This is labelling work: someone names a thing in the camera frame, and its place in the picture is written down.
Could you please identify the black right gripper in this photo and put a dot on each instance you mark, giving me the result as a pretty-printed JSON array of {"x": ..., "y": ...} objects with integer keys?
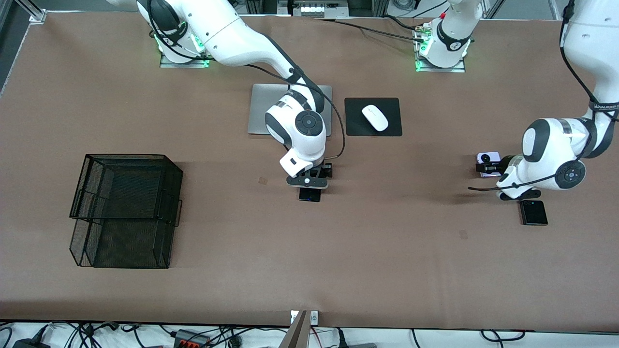
[{"x": 323, "y": 170}]

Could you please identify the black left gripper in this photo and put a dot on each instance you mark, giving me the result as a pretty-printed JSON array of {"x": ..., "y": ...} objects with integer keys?
[{"x": 504, "y": 163}]

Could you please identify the purple flip phone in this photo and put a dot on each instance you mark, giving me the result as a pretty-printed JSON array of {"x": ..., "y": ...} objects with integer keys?
[{"x": 492, "y": 157}]

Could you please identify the long black smartphone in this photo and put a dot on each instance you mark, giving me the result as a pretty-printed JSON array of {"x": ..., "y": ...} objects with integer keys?
[{"x": 309, "y": 195}]

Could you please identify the black flip phone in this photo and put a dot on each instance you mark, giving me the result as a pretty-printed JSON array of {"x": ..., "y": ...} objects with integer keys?
[{"x": 534, "y": 213}]

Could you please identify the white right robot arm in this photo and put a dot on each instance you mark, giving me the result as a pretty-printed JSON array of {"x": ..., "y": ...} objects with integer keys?
[{"x": 242, "y": 38}]

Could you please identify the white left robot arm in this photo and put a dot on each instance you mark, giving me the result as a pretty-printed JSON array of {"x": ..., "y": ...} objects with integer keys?
[{"x": 551, "y": 145}]

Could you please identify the black mouse pad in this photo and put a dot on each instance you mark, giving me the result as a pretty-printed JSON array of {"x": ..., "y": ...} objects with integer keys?
[{"x": 358, "y": 123}]

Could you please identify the white computer mouse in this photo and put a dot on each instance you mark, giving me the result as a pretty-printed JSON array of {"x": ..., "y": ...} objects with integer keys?
[{"x": 375, "y": 117}]

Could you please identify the silver closed laptop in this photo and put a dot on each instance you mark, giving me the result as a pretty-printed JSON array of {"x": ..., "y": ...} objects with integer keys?
[{"x": 256, "y": 108}]

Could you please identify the white connector box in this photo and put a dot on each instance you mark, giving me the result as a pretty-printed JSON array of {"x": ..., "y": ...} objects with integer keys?
[{"x": 316, "y": 8}]

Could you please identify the black mesh two-tier tray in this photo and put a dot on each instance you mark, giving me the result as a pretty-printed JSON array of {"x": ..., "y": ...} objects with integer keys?
[{"x": 125, "y": 212}]

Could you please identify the black orange power strip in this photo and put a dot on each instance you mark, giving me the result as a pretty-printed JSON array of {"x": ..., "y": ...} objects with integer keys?
[{"x": 192, "y": 338}]

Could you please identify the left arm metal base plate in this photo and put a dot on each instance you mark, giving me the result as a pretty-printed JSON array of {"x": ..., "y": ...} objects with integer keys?
[{"x": 457, "y": 68}]

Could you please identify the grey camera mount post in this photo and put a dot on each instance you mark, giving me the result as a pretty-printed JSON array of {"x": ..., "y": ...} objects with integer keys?
[{"x": 297, "y": 333}]

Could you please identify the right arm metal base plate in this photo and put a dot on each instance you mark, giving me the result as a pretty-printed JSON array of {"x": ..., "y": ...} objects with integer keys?
[{"x": 186, "y": 64}]

